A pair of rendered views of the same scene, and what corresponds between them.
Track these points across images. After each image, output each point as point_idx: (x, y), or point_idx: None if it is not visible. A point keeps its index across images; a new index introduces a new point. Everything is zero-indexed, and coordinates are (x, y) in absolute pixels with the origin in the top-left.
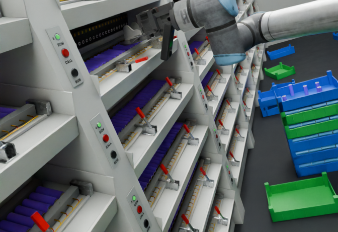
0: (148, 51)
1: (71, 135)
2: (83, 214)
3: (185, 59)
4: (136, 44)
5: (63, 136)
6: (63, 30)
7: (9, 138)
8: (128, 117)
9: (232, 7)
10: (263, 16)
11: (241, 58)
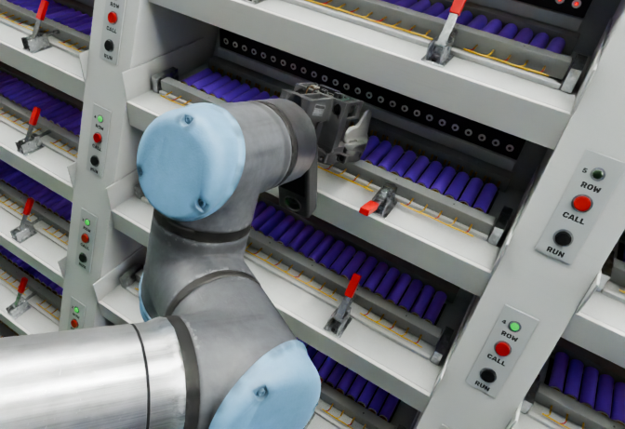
0: (352, 186)
1: (79, 94)
2: (65, 164)
3: (463, 335)
4: (378, 164)
5: (68, 84)
6: None
7: (63, 47)
8: (253, 220)
9: (139, 169)
10: (160, 317)
11: (139, 306)
